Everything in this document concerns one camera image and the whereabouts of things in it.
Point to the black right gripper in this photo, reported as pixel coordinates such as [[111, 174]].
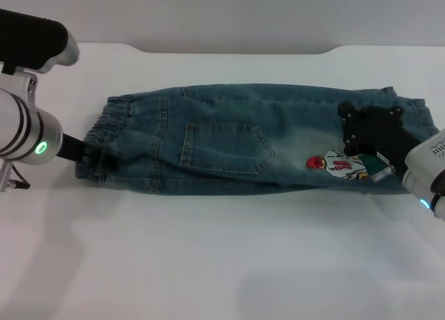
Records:
[[379, 132]]

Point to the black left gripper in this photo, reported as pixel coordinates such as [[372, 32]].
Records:
[[71, 147]]

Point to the blue denim shorts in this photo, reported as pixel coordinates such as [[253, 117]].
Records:
[[226, 125]]

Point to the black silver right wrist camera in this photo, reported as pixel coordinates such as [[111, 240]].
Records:
[[427, 149]]

